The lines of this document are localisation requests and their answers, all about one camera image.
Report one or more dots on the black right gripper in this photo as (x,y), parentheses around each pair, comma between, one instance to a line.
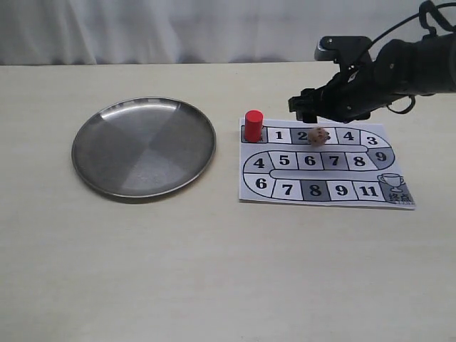
(349,98)

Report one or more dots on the wooden die with black dots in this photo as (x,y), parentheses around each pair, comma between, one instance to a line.
(318,136)

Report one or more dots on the red cylinder game piece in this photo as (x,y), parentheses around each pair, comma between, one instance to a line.
(253,126)

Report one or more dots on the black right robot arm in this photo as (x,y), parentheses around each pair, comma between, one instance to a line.
(423,68)

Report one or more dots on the printed paper game board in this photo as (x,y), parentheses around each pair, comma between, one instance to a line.
(356,167)

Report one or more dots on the round stainless steel plate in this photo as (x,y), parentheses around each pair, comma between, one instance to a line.
(142,148)

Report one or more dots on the white curtain backdrop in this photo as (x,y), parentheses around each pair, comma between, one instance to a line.
(144,32)

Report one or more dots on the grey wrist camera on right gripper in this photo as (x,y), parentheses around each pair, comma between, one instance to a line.
(343,50)

